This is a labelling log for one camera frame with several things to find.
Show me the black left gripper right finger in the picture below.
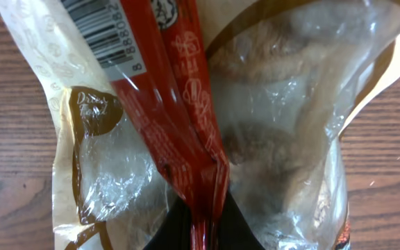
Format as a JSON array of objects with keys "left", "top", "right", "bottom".
[{"left": 218, "top": 192, "right": 265, "bottom": 250}]

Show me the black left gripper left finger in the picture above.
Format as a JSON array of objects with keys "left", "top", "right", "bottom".
[{"left": 144, "top": 199, "right": 191, "bottom": 250}]

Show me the dried food snack bag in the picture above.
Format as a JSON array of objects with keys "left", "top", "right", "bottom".
[{"left": 0, "top": 0, "right": 400, "bottom": 249}]

